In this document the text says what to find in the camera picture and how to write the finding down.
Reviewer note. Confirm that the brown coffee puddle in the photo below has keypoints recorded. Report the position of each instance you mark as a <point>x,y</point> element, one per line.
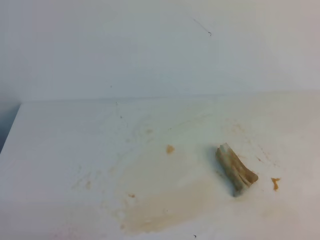
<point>177,205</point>

